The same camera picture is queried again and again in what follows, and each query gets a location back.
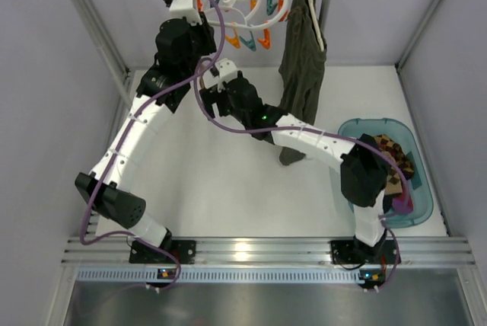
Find brown beige checked sock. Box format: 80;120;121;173
385;167;403;197

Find red purple striped sock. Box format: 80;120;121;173
384;190;414;215

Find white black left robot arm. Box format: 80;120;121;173
75;12;217;251

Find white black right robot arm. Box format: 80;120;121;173
195;72;392;263

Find white clip sock hanger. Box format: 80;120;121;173
196;0;290;52

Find white garment hanger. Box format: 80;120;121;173
307;0;325;52

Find olive green hanging garment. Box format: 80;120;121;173
274;0;328;167

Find yellow brown checked sock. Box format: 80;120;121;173
374;134;415;180

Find teal plastic basket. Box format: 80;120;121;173
339;118;433;229

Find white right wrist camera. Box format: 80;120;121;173
210;58;238;91

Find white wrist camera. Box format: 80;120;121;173
210;58;238;91
169;0;202;26

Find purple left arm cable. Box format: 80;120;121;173
79;0;225;289

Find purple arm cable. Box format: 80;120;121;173
193;57;414;285
79;0;225;289

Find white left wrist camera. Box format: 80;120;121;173
169;0;202;26

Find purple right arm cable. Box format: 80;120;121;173
193;57;414;285

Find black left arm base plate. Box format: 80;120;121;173
129;240;196;264

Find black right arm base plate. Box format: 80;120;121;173
330;238;399;266

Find white slotted cable duct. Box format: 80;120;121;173
76;267;382;284

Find aluminium mounting rail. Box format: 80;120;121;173
62;237;476;267

